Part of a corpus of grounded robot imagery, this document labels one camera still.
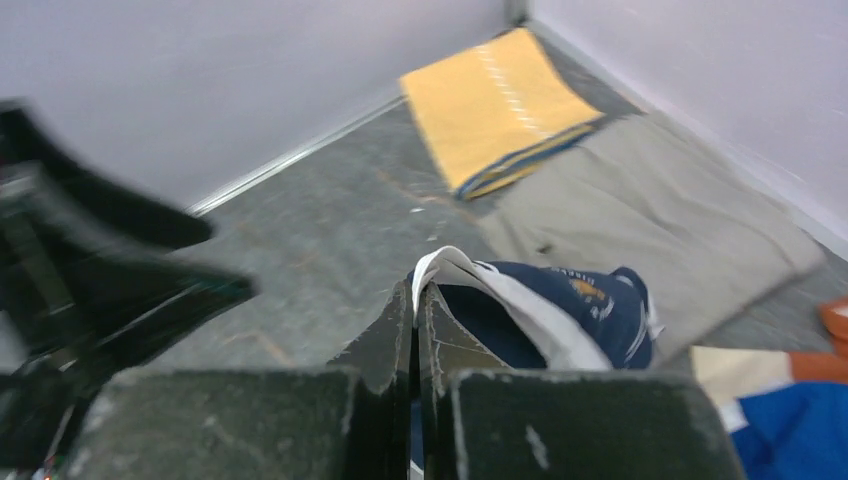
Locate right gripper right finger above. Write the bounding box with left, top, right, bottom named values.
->
left=417, top=286, right=744, bottom=479

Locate folded grey cloth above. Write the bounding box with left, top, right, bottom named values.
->
left=479, top=112, right=824, bottom=364

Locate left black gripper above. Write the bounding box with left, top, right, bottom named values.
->
left=1, top=99, right=255, bottom=471

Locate navy blue white-trimmed underwear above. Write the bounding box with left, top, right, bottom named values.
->
left=407, top=246, right=664, bottom=371

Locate peach orange underwear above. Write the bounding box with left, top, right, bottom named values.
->
left=690, top=297, right=847, bottom=406

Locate royal blue white-striped underwear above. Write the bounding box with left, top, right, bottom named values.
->
left=719, top=382, right=847, bottom=480

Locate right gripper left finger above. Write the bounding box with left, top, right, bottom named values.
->
left=66, top=281, right=413, bottom=480

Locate folded yellow cloth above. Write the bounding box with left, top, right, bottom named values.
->
left=399, top=28, right=603, bottom=201

